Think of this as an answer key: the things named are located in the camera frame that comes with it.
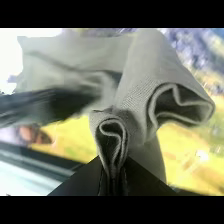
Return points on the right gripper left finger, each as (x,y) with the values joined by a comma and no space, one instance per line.
(83,181)

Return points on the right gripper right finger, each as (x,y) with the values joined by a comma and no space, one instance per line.
(146,181)

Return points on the brown T-shirt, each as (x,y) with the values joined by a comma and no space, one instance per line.
(140,76)

